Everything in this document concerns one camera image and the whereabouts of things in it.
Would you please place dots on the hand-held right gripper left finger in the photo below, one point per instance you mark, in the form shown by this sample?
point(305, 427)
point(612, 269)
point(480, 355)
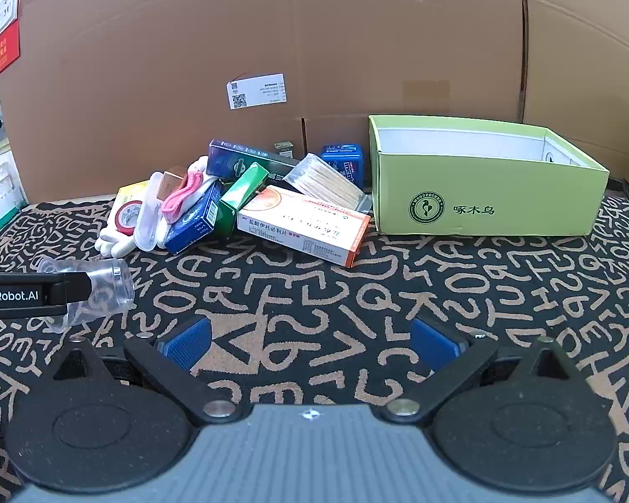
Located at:
point(188, 343)

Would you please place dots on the blue tissue packet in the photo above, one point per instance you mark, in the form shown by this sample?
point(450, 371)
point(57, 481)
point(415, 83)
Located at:
point(343, 160)

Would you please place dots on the red tape roll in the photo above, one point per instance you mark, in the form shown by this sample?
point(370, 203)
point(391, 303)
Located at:
point(128, 217)

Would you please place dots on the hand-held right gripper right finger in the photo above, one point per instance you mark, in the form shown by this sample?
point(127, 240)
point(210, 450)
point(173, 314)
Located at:
point(432, 346)

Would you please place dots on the white shipping label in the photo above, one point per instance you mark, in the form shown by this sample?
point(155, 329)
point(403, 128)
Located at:
point(257, 91)

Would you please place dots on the large brown cardboard carton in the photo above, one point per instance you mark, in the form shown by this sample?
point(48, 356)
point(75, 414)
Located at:
point(136, 63)
point(587, 63)

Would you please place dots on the clear plastic container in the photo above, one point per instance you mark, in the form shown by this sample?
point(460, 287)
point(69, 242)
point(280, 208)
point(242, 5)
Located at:
point(107, 293)

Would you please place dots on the yellow bottle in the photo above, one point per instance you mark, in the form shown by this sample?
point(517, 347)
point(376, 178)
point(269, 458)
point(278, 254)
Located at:
point(133, 191)

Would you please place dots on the brown box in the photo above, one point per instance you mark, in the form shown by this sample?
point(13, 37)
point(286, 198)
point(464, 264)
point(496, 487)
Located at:
point(172, 181)

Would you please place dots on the light green cardboard box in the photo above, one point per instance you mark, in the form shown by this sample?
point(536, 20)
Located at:
point(477, 199)

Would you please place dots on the clear bag of toothpicks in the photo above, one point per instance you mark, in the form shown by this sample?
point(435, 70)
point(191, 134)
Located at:
point(319, 178)

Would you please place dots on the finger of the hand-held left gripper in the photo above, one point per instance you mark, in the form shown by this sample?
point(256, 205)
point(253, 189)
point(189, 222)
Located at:
point(73, 287)

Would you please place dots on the white orange medicine box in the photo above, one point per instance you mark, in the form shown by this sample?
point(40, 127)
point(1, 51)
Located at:
point(304, 230)

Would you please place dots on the white gloves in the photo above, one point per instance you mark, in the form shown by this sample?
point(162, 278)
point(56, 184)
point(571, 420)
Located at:
point(112, 243)

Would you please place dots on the dark blue box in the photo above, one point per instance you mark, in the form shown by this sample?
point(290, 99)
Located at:
point(236, 160)

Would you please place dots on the small green box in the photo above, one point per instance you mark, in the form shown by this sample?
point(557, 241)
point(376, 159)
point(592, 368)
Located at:
point(244, 188)

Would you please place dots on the black patterned mat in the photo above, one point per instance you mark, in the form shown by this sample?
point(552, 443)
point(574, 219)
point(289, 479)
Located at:
point(304, 298)

